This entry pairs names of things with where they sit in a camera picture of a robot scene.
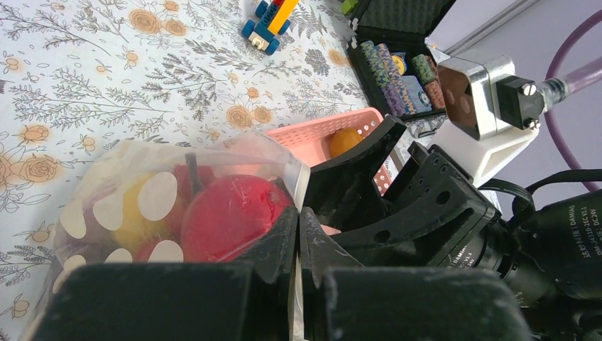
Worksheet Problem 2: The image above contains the red apple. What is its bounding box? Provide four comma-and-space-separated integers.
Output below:
180, 175, 294, 262

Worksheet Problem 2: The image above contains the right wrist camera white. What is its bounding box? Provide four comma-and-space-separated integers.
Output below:
428, 50, 543, 188

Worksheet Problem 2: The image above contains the brown potato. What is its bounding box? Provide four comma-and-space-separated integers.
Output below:
328, 128, 363, 158

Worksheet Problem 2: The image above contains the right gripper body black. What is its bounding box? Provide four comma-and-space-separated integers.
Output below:
333, 146, 501, 271

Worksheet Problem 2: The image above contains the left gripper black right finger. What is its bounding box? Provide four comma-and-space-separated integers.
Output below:
299, 207, 531, 340

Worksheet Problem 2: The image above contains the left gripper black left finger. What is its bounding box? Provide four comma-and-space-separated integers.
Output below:
28, 208, 299, 340

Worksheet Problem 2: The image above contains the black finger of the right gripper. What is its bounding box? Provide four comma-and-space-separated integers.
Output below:
303, 117, 406, 231

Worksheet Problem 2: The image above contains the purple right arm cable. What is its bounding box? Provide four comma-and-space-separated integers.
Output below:
538, 9, 602, 193

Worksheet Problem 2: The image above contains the clear zip top bag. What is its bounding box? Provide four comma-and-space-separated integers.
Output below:
21, 131, 310, 340

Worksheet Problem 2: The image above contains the yellow lemon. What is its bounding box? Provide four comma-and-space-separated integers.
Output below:
113, 173, 165, 254

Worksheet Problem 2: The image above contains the pink plastic basket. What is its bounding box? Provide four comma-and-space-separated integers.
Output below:
266, 107, 393, 237

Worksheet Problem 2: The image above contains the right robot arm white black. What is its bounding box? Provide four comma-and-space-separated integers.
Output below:
299, 117, 601, 340

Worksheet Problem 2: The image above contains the black poker chip case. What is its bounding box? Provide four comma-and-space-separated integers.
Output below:
346, 1, 453, 124

